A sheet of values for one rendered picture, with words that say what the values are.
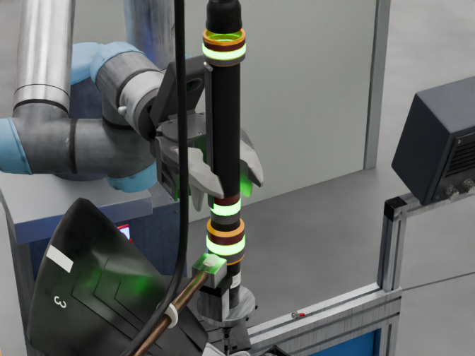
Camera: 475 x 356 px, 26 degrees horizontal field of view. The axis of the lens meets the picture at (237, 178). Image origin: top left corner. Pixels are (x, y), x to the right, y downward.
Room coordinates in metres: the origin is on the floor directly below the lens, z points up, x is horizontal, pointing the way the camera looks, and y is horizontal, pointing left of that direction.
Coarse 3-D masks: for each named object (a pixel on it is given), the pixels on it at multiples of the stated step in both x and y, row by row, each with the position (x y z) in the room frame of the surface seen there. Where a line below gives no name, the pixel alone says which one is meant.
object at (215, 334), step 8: (168, 280) 1.17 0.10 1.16; (184, 280) 1.18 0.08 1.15; (192, 304) 1.10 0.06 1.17; (192, 312) 1.07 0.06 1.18; (200, 320) 1.06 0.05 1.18; (208, 328) 1.04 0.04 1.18; (216, 328) 1.04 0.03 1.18; (232, 328) 1.04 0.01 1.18; (240, 328) 1.05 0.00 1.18; (216, 336) 1.02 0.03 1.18; (232, 336) 1.02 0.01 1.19; (240, 336) 1.02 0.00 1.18; (248, 336) 1.03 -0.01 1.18; (216, 344) 1.00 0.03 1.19; (232, 344) 1.00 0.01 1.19; (240, 344) 1.00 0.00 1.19; (248, 344) 1.01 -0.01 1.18; (232, 352) 0.99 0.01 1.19
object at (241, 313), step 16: (192, 272) 0.91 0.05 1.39; (208, 272) 0.90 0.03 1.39; (224, 272) 0.91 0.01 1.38; (208, 288) 0.90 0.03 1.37; (224, 288) 0.90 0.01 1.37; (240, 288) 0.97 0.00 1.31; (208, 304) 0.92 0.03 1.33; (224, 304) 0.91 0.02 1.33; (240, 304) 0.94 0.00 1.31; (208, 320) 0.92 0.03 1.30; (224, 320) 0.91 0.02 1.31; (240, 320) 0.92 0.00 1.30
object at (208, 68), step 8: (208, 64) 0.94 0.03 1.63; (208, 72) 0.94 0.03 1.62; (208, 80) 0.94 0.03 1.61; (208, 88) 0.94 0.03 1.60; (208, 96) 0.94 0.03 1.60; (208, 104) 0.94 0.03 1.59; (208, 112) 0.94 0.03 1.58; (208, 120) 0.94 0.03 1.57; (208, 128) 0.94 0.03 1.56; (208, 136) 0.94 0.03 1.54; (208, 144) 0.94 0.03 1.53; (208, 152) 0.94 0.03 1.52; (208, 160) 0.94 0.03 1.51; (208, 200) 0.94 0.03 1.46
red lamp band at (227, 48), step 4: (208, 36) 0.96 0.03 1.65; (204, 40) 0.94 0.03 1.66; (244, 40) 0.94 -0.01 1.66; (204, 44) 0.94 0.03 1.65; (208, 44) 0.93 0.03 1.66; (212, 44) 0.93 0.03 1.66; (232, 44) 0.93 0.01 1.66; (236, 44) 0.93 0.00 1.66; (240, 44) 0.93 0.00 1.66; (244, 44) 0.94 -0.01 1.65; (208, 48) 0.93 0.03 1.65; (212, 48) 0.93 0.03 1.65; (216, 48) 0.93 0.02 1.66; (220, 48) 0.93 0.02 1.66; (224, 48) 0.93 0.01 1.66; (228, 48) 0.93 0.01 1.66; (232, 48) 0.93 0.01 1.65; (236, 48) 0.93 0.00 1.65
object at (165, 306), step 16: (176, 0) 0.87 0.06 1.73; (176, 16) 0.87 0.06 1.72; (176, 32) 0.87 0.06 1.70; (176, 48) 0.87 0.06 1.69; (176, 64) 0.87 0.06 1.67; (176, 80) 0.87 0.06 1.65; (176, 272) 0.85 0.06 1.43; (176, 288) 0.84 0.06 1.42; (160, 304) 0.82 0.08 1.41; (176, 320) 0.82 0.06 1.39; (144, 336) 0.78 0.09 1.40; (128, 352) 0.76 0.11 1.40
